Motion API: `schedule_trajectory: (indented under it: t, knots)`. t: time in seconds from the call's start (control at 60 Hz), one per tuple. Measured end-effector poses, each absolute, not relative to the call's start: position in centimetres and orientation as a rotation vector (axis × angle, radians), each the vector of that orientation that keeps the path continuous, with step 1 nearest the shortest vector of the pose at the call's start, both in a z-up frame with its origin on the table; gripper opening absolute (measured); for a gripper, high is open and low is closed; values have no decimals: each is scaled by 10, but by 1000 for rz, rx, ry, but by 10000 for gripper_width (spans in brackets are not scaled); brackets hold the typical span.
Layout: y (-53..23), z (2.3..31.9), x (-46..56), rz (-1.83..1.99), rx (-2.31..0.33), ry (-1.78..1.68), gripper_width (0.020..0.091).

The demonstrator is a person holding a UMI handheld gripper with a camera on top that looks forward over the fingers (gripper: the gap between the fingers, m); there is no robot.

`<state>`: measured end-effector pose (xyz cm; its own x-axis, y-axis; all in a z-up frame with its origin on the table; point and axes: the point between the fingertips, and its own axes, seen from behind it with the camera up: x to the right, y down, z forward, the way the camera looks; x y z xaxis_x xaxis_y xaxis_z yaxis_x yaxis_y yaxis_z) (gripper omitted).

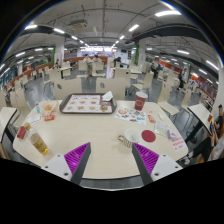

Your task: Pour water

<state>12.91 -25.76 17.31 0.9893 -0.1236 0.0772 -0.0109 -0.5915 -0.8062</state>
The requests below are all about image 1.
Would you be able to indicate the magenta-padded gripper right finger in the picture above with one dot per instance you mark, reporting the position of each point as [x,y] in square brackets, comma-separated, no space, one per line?
[146,157]

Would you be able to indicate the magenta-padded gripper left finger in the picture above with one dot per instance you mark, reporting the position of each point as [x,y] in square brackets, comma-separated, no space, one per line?
[77,156]

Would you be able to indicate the clear yellow-capped drink bottle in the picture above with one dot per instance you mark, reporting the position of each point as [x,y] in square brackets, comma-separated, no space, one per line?
[38,142]

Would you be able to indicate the flat round red coaster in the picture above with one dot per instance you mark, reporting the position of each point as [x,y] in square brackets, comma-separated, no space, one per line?
[148,136]

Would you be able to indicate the clear plastic bag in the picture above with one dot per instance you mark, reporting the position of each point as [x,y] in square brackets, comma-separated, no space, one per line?
[163,129]

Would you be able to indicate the pink printed table sign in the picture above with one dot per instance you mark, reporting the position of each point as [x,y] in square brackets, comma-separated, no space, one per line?
[179,144]

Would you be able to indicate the red sauce packet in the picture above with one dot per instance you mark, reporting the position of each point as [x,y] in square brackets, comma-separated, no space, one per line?
[151,118]
[49,117]

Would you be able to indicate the small white tissue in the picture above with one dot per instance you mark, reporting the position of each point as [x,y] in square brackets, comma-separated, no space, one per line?
[162,116]

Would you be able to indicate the colourful printed leaflet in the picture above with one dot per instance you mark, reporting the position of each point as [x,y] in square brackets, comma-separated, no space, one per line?
[130,116]

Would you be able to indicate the brown food tray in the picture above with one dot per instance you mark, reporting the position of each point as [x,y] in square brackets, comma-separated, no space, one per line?
[83,103]

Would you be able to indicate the red paper cup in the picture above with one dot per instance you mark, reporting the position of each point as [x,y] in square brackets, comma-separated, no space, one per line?
[140,101]

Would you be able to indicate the white paper card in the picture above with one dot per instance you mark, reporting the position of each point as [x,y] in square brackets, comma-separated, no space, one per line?
[33,118]

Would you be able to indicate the small clear sanitizer bottle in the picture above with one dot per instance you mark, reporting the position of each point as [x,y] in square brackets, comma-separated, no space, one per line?
[37,108]

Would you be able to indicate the crumpled white napkin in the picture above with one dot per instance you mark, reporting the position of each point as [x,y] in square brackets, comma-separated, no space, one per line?
[107,96]

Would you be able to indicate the person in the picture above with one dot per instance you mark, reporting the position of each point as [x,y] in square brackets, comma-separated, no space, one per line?
[154,69]
[213,143]
[96,59]
[117,61]
[87,59]

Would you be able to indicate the group of beige chairs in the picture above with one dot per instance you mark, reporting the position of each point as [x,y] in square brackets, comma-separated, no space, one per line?
[68,87]

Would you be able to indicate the ceiling air conditioner unit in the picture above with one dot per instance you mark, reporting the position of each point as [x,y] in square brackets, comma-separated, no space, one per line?
[78,24]

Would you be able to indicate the group of ceiling lights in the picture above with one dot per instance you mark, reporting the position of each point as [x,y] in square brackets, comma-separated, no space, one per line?
[166,13]

